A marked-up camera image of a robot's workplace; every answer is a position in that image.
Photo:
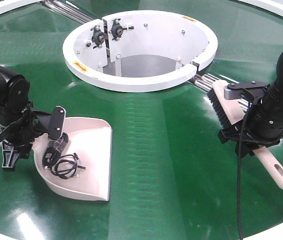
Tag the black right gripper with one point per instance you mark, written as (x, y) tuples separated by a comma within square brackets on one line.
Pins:
[(246, 141)]

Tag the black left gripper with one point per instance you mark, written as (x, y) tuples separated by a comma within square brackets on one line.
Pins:
[(19, 130)]

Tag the pink plastic dustpan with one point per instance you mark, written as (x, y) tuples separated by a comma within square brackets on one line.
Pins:
[(91, 139)]

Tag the pink hand brush black bristles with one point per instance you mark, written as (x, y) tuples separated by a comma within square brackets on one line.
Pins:
[(231, 112)]

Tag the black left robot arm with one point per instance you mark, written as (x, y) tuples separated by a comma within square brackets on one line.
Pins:
[(14, 90)]

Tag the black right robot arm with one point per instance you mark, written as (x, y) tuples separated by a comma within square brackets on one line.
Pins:
[(262, 124)]

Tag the green conveyor belt surface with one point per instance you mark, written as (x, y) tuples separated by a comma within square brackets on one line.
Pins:
[(171, 178)]

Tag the steel rollers right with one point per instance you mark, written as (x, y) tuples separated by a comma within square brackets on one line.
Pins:
[(205, 81)]

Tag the steel rollers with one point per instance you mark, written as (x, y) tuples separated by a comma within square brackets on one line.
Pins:
[(205, 81), (68, 10)]

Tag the white outer rim left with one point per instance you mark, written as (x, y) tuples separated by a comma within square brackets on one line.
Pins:
[(8, 5)]

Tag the steel rollers top left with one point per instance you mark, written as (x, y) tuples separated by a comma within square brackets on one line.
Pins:
[(68, 10)]

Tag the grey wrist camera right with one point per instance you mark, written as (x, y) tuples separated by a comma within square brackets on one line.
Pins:
[(251, 91)]

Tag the black bearing mount left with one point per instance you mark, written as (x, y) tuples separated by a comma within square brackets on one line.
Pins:
[(98, 36)]

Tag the black bearing mount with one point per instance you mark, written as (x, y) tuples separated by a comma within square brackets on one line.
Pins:
[(117, 29), (98, 36)]

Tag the black bearing mount right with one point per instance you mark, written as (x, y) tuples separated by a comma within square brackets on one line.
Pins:
[(117, 29)]

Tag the white central ring housing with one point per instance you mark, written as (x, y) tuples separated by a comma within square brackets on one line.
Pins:
[(191, 44)]

